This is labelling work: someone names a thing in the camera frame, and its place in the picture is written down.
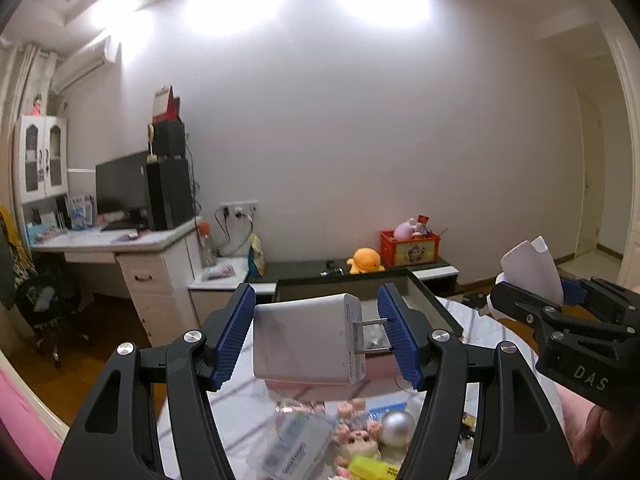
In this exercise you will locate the pink bedding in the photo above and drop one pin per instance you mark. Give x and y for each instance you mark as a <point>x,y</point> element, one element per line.
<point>36,441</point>

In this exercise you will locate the office chair with clothes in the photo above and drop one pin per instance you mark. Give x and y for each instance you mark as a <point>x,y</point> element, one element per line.
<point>46,301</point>

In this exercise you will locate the black computer monitor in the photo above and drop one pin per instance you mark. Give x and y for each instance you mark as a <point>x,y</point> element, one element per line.
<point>121,187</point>

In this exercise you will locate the black speaker box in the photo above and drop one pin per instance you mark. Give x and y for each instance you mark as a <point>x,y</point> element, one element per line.
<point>168,139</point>

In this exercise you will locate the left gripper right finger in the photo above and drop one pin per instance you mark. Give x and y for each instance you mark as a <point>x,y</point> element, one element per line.
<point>517,434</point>

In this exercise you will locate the white power adapter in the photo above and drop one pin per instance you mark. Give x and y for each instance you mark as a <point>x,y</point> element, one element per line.
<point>316,341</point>

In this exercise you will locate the person's hand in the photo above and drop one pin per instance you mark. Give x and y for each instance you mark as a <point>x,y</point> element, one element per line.
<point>598,425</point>

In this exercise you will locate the pink plush toy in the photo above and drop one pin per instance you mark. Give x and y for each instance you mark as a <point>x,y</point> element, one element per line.
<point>405,230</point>

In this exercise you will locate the wall power outlet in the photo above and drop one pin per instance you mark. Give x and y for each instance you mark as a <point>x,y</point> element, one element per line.
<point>240,207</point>

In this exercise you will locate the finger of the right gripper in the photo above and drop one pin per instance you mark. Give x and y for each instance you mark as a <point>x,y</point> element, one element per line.
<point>606,301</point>
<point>549,318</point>

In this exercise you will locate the black computer tower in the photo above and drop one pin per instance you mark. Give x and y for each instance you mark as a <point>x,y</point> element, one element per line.
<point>168,196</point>

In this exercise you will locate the clear water bottle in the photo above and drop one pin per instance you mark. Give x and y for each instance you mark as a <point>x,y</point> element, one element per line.
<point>207,246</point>

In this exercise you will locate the pink doll figure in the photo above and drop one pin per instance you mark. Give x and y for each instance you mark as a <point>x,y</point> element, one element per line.
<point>356,433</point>

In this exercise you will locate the snack bag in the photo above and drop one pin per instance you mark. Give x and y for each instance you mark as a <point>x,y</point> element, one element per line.
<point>256,257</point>

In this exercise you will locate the blue rectangular case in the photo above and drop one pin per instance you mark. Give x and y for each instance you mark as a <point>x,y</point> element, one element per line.
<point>378,412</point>

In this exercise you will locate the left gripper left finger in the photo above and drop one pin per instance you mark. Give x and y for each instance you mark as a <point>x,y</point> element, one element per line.
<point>114,435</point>

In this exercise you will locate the white glass-door cabinet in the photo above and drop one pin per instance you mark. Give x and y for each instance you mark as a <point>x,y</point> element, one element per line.
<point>41,157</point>

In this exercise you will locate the white desk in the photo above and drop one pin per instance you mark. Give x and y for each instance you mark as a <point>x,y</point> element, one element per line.
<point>157,267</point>

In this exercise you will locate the yellow packet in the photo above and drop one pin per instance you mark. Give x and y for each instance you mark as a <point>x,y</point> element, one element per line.
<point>367,468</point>

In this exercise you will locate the low tv cabinet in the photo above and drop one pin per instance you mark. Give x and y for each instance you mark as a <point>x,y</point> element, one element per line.
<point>439,277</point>

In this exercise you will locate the orange octopus plush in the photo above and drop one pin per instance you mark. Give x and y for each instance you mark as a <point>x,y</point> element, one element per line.
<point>365,260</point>

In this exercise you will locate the white air conditioner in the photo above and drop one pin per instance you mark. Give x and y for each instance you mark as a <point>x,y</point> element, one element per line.
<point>84,62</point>

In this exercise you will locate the red storage crate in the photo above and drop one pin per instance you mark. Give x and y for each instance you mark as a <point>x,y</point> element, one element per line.
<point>419,250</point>

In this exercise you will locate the clear plastic packet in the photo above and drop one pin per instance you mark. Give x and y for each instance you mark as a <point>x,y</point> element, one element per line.
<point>295,444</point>

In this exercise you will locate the silver pearl ball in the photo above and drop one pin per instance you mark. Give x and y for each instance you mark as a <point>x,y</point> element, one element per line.
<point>397,428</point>

